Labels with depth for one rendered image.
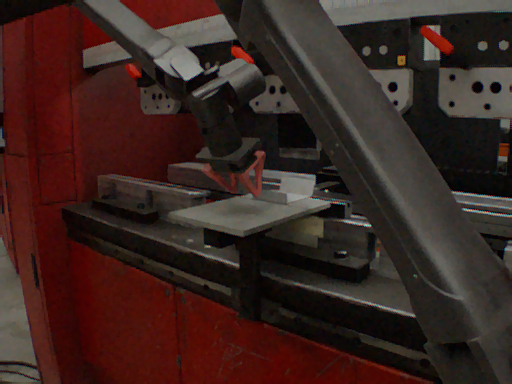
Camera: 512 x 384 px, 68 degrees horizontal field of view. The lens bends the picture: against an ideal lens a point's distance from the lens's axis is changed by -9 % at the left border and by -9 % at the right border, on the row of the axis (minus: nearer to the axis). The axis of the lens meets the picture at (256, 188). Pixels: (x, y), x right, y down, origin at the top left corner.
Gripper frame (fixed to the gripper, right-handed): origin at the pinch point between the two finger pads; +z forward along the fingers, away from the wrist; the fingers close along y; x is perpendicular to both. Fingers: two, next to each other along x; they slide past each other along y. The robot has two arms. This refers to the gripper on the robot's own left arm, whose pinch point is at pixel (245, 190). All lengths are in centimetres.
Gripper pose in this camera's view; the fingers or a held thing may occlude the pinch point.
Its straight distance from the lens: 74.4
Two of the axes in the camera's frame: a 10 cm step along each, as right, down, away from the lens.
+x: -5.6, 6.1, -5.6
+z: 3.3, 7.8, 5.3
